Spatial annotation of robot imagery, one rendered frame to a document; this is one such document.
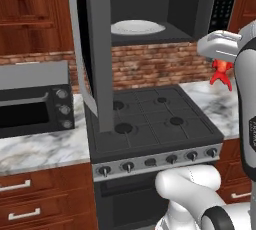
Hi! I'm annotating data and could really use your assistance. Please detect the black oven door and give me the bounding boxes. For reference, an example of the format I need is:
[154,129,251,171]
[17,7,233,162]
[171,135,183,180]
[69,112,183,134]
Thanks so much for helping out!
[93,170,172,230]

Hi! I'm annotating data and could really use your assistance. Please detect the black gas hob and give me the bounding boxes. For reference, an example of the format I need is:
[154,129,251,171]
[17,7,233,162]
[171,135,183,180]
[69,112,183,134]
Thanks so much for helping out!
[84,84,225,165]

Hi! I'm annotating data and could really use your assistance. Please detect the grey microwave door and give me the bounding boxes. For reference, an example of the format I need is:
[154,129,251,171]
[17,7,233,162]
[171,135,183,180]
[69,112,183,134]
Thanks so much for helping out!
[68,0,116,134]

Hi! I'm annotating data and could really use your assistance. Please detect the black stove knob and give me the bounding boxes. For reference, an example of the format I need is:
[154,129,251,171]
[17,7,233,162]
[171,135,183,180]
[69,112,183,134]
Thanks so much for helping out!
[165,154,179,165]
[186,150,199,162]
[205,147,219,159]
[98,165,112,178]
[144,157,158,168]
[121,161,136,174]

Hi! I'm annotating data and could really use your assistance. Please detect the silver toaster oven knob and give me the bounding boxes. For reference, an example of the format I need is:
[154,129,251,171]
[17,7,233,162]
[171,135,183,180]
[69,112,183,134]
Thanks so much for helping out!
[55,88,68,100]
[61,119,74,130]
[58,104,71,116]

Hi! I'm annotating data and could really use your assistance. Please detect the brown wooden drawer front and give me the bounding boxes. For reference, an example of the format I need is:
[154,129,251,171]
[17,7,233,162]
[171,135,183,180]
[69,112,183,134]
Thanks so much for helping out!
[0,191,98,230]
[216,179,254,206]
[0,162,94,204]
[213,137,250,188]

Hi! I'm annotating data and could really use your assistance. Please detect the black microwave oven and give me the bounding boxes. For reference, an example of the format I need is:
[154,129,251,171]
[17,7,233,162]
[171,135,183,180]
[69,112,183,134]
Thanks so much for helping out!
[83,0,243,47]

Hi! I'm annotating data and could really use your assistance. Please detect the brown wooden wall cupboard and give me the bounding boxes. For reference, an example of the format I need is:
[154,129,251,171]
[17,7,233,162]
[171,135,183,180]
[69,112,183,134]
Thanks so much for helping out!
[0,0,75,56]
[227,0,256,34]

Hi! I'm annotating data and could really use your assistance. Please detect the grey toaster oven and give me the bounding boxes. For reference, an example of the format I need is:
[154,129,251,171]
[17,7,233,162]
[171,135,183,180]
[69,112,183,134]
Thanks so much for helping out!
[0,60,76,140]

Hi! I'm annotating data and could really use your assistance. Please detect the red fish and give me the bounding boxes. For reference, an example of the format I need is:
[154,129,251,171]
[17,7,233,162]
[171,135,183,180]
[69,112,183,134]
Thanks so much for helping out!
[209,58,234,92]

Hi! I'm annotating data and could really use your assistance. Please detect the white microwave plate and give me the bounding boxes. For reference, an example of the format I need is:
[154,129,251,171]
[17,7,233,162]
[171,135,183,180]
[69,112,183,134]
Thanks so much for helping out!
[110,19,167,37]

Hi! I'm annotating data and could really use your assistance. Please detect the white drawer handle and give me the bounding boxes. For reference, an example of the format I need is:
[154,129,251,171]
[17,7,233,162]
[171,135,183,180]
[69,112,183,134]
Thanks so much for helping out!
[7,207,42,221]
[230,191,252,199]
[0,179,32,193]

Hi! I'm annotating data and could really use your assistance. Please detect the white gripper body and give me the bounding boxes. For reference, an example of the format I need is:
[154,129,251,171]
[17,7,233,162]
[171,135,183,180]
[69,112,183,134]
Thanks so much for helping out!
[196,29,242,64]

